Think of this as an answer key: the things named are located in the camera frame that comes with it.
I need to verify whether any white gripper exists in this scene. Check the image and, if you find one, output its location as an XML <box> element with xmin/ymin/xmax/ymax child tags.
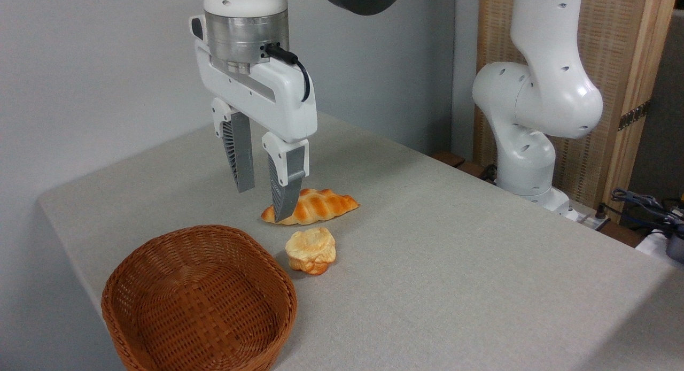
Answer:
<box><xmin>189</xmin><ymin>15</ymin><xmax>318</xmax><ymax>223</ymax></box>

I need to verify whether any small round bread roll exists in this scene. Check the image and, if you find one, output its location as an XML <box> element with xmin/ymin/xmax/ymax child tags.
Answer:
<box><xmin>285</xmin><ymin>227</ymin><xmax>337</xmax><ymax>276</ymax></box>

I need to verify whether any white robot base connector block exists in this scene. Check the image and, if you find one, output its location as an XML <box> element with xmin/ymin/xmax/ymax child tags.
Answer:
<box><xmin>565</xmin><ymin>199</ymin><xmax>611</xmax><ymax>231</ymax></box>

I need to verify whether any long braided bread loaf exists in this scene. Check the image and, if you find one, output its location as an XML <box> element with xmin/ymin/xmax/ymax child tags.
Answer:
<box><xmin>261</xmin><ymin>188</ymin><xmax>360</xmax><ymax>226</ymax></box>

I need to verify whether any brown woven wicker basket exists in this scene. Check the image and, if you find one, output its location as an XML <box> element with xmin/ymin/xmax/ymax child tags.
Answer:
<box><xmin>101</xmin><ymin>225</ymin><xmax>298</xmax><ymax>371</ymax></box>

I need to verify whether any wooden rattan folding screen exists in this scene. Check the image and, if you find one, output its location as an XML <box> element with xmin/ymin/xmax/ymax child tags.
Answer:
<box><xmin>473</xmin><ymin>0</ymin><xmax>680</xmax><ymax>225</ymax></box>

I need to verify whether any metal screen hinge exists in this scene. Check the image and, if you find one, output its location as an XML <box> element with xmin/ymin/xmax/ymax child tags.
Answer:
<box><xmin>618</xmin><ymin>99</ymin><xmax>652</xmax><ymax>132</ymax></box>

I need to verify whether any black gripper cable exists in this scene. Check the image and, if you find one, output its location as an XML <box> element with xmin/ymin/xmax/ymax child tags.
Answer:
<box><xmin>265</xmin><ymin>42</ymin><xmax>312</xmax><ymax>103</ymax></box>

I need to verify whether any blue and black cable bundle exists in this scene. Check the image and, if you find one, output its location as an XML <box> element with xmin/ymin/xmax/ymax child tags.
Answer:
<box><xmin>611</xmin><ymin>188</ymin><xmax>684</xmax><ymax>234</ymax></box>

